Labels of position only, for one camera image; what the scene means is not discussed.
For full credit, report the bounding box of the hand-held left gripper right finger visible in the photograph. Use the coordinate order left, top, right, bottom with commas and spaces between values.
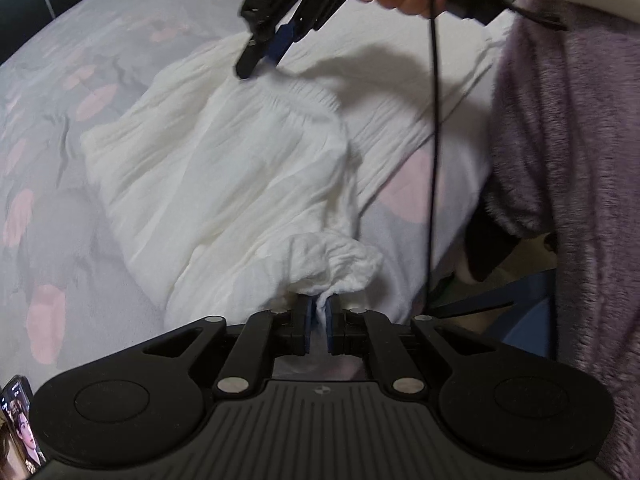
326, 296, 496, 396

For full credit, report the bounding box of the black cable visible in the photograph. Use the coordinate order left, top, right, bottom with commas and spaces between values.
425, 0, 448, 311

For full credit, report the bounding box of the grey pink-dotted bed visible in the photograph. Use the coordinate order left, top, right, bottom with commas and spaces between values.
0, 0, 501, 391

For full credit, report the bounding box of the smartphone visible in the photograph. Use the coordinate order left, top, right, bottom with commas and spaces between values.
0, 375, 48, 476

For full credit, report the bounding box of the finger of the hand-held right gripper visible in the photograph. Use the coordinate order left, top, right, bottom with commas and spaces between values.
290, 0, 347, 44
235, 21, 296, 81

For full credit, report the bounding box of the white crinkled garment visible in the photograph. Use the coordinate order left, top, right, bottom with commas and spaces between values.
80, 10, 516, 331

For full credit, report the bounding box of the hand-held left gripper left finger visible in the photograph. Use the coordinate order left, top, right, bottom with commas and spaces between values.
145, 296, 318, 397

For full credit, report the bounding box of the blue object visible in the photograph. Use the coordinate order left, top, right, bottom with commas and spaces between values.
440, 267, 558, 358

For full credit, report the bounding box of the purple fleece robe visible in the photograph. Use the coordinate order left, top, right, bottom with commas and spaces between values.
482, 0, 640, 480

